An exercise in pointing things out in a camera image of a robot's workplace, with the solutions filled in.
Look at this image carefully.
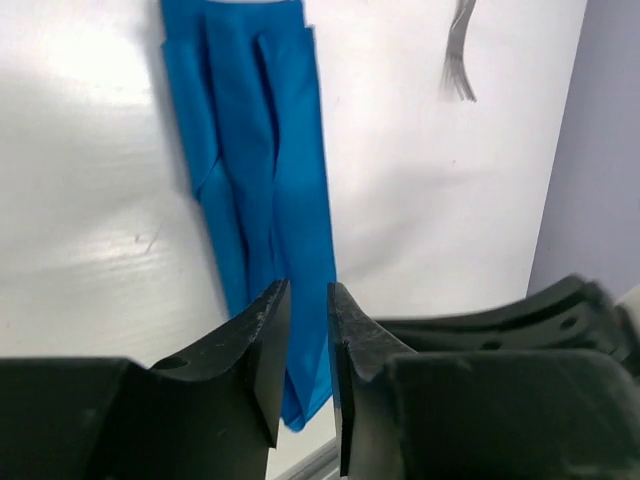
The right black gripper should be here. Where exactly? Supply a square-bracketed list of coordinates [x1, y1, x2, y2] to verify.
[377, 275, 639, 380]

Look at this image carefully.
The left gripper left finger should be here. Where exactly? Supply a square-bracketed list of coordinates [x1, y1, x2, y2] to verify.
[1, 280, 290, 479]

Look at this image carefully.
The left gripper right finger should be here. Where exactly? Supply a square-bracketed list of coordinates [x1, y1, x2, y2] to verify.
[328, 283, 639, 479]

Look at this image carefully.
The steel fork black handle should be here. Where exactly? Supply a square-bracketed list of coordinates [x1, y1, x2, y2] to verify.
[440, 0, 477, 103]

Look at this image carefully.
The blue cloth napkin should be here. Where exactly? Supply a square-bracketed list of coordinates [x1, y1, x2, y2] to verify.
[161, 1, 336, 432]

